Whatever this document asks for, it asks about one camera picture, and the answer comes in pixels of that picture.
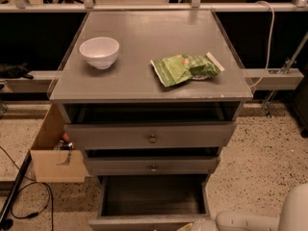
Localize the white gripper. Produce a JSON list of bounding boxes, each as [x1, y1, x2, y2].
[[177, 218, 219, 231]]

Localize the grey bottom drawer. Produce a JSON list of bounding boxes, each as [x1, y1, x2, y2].
[[89, 174, 210, 231]]

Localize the grey drawer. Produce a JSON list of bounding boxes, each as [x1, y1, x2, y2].
[[64, 122, 236, 150], [89, 174, 210, 231], [84, 156, 220, 176]]

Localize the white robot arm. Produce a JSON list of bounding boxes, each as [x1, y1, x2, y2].
[[177, 184, 308, 231]]

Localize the grey wooden drawer cabinet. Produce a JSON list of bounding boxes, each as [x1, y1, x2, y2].
[[47, 9, 254, 178]]

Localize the grey top drawer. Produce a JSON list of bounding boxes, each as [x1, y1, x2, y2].
[[64, 122, 236, 150]]

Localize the grey middle drawer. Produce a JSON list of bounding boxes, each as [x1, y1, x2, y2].
[[84, 156, 220, 176]]

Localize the cardboard box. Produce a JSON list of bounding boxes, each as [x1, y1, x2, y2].
[[30, 105, 88, 183]]

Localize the green snack bag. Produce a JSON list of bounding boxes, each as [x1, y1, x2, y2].
[[150, 52, 224, 88]]

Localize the white bowl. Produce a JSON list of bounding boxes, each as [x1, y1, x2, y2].
[[79, 37, 119, 69]]

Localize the black object on left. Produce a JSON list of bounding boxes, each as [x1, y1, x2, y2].
[[0, 63, 34, 79]]

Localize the black floor cable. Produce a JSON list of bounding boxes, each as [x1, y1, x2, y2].
[[0, 144, 55, 231]]

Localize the white hanging cable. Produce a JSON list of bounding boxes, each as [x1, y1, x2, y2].
[[247, 0, 276, 90]]

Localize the metal frame rail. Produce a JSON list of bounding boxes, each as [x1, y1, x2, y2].
[[0, 0, 308, 13]]

